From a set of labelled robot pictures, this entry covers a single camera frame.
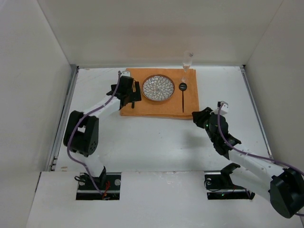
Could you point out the patterned ceramic plate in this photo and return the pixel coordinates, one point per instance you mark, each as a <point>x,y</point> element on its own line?
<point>158,88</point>

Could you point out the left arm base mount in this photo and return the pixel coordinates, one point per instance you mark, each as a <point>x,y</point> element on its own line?
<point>109,188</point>

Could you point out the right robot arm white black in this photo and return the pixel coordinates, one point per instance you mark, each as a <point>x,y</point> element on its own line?
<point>279,183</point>

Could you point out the orange cloth placemat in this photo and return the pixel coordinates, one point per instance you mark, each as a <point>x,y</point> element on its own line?
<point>171,108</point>

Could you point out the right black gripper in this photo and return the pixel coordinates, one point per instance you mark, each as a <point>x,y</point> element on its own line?
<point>203,116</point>

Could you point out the black slotted spoon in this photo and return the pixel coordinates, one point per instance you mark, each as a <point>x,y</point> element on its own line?
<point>183,88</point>

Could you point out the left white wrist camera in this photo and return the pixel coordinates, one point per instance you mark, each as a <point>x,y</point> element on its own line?
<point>126,73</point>

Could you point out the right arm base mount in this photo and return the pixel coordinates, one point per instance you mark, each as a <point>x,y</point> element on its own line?
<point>219,185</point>

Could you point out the gold fork black handle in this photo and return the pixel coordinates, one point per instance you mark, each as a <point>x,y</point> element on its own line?
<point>136,95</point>

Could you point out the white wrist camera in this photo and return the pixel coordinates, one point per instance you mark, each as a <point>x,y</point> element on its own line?
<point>222,108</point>
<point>126,73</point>

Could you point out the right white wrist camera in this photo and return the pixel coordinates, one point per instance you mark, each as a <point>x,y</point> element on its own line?
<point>222,108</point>

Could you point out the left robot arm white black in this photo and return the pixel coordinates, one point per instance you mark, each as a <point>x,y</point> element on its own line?
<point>81,137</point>

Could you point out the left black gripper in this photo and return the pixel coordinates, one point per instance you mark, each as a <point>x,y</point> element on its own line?
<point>129,95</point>

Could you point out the clear wine glass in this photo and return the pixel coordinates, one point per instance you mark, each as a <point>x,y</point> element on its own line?
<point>186,64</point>

